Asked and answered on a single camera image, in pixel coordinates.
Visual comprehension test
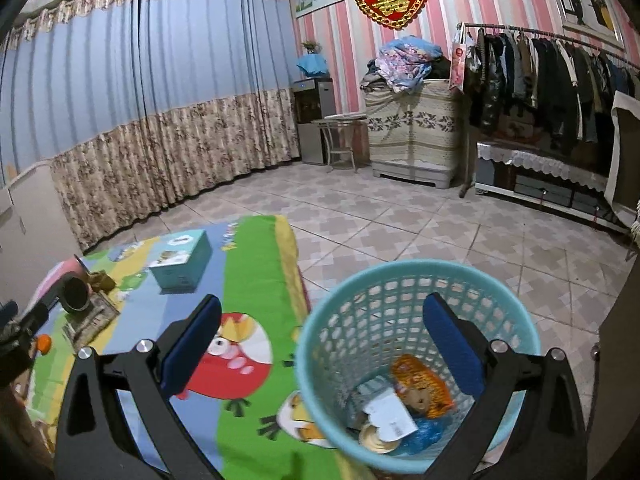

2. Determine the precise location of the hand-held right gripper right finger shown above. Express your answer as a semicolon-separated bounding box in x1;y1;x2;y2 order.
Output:
422;291;588;480

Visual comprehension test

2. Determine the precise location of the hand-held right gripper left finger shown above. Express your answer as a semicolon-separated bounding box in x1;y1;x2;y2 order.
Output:
52;293;223;480

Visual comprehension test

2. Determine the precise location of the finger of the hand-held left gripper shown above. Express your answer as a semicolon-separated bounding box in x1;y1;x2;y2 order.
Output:
0;302;49;340

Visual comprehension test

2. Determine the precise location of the orange plastic bag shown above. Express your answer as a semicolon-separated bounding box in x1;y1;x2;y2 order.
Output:
390;354;455;418

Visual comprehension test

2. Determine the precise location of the white paper sheet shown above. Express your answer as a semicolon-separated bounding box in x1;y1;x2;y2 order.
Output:
367;392;418;441

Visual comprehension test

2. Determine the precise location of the blue plastic bag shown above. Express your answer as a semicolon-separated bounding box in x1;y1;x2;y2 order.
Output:
400;417;443;456

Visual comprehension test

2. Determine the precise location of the teal plastic basket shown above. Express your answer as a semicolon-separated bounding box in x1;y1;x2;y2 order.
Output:
295;259;543;476

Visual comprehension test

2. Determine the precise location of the black cup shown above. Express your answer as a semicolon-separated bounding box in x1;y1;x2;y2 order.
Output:
59;275;92;313

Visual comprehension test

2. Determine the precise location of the light blue cardboard box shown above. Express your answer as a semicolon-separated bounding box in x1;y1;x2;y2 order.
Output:
149;230;212;293

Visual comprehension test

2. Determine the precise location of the cartoon printed blanket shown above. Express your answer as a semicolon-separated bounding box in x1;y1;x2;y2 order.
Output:
25;215;361;480

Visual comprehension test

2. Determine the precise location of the white cabinet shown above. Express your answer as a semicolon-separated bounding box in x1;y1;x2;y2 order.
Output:
0;160;83;311

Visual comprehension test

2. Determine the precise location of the low cabinet with lace cloth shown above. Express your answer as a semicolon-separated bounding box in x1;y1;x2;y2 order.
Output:
474;141;631;233

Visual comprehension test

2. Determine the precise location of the cloth-covered cabinet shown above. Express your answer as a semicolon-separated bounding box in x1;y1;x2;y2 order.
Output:
364;80;463;191

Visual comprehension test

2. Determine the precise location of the small round table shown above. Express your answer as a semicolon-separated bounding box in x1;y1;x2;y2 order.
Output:
311;112;368;173

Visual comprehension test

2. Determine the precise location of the beige framed board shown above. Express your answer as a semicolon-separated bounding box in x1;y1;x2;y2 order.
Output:
605;91;640;226

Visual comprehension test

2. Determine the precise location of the grey water dispenser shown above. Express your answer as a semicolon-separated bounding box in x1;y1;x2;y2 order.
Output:
292;77;335;166

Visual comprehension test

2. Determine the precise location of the blue and floral curtain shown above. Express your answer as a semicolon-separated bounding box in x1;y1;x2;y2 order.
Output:
0;0;301;253

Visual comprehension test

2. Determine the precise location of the row of hanging clothes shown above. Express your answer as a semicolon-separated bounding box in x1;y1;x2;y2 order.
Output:
467;27;640;156

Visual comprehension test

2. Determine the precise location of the red hanging bag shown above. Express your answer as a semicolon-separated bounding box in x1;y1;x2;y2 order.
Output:
449;35;476;91

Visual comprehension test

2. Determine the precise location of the pile of folded clothes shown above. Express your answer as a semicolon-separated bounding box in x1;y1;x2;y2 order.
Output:
362;35;453;93

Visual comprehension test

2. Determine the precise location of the blue cloth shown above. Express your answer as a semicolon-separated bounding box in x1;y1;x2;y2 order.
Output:
296;54;330;78

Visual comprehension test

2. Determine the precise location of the metal clothes rack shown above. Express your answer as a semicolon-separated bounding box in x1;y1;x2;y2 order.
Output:
457;22;640;198

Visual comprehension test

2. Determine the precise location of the framed wall picture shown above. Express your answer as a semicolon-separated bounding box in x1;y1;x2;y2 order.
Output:
545;0;626;51

